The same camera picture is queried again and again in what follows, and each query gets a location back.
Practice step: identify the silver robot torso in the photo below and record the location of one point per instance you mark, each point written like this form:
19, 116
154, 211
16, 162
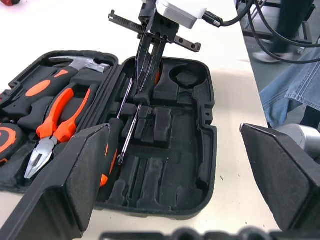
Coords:
302, 136

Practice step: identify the person in dark trousers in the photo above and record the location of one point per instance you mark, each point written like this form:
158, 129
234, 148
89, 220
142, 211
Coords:
287, 25

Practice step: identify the red black small object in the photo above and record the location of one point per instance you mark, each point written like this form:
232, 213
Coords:
8, 2

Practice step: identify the black metal furniture frame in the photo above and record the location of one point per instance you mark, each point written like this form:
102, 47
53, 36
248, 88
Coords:
308, 30

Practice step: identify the person in blue jeans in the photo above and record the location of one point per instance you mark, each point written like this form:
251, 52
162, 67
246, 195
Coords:
292, 85

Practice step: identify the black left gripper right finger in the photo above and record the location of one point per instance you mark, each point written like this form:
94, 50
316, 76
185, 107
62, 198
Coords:
287, 180

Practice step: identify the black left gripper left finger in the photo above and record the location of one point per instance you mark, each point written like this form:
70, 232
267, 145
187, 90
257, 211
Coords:
57, 190

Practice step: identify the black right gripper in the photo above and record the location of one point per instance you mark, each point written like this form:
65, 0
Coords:
155, 30

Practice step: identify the orange black tape measure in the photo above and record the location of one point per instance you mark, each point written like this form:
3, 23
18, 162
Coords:
7, 142

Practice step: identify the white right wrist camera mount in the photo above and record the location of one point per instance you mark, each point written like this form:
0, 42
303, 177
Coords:
180, 12

